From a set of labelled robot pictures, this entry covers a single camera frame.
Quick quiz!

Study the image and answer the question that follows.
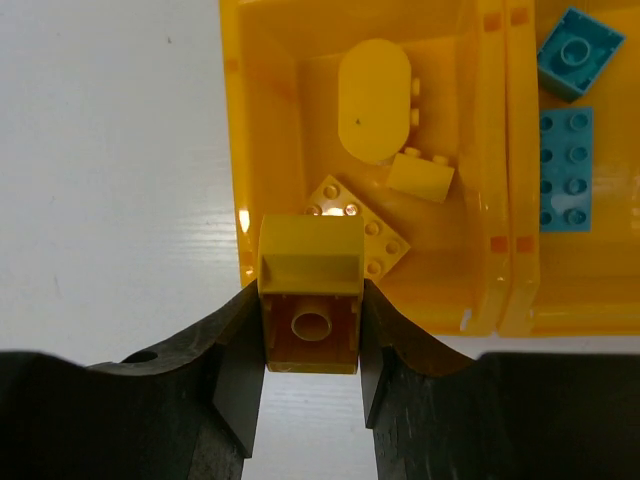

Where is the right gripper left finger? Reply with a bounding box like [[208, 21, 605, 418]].
[[1, 286, 265, 479]]

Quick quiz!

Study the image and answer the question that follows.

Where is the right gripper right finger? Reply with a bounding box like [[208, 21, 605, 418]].
[[360, 282, 639, 479]]

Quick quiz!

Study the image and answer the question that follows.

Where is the yellow long lego brick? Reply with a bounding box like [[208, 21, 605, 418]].
[[304, 175, 410, 282]]

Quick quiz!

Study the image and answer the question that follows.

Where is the yellow black striped lego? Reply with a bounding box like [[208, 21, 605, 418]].
[[257, 214, 364, 375]]

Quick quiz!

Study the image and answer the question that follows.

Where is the small yellow lego brick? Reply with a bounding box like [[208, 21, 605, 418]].
[[386, 148, 455, 203]]

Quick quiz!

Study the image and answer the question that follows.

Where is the teal long lego brick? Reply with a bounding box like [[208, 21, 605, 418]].
[[539, 107, 594, 233]]

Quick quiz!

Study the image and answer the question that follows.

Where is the round yellow lego brick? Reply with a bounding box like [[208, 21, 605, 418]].
[[338, 39, 421, 165]]

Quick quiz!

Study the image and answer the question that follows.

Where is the small teal lego brick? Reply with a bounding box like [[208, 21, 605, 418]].
[[537, 6, 626, 103]]

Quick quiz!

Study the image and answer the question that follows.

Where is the yellow four-compartment bin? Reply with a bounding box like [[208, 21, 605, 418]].
[[219, 1, 639, 337]]

